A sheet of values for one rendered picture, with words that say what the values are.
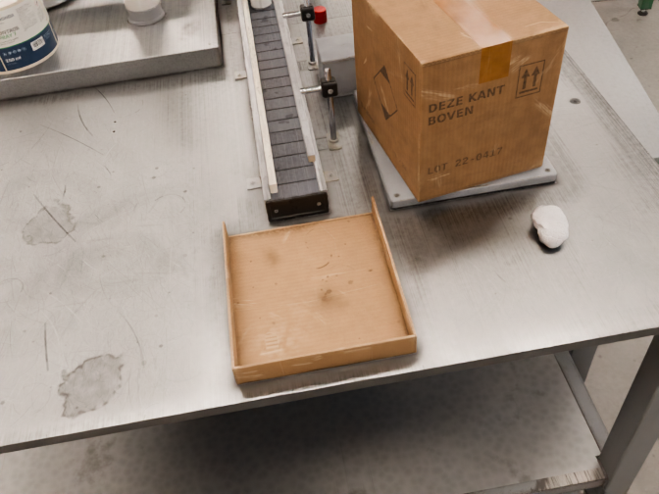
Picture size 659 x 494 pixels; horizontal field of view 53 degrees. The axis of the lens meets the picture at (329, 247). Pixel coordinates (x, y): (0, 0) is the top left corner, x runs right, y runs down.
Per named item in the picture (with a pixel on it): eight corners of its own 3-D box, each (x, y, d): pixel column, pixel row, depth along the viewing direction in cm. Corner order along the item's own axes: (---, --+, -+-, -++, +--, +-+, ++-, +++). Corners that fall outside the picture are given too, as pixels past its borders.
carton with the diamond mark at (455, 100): (357, 111, 135) (349, -20, 115) (465, 82, 139) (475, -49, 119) (418, 203, 114) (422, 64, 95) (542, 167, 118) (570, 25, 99)
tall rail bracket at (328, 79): (304, 141, 132) (294, 68, 120) (339, 135, 133) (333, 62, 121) (306, 151, 130) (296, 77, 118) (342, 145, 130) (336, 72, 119)
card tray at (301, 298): (226, 237, 115) (222, 221, 112) (374, 213, 116) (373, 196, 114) (236, 384, 94) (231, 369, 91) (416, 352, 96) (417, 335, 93)
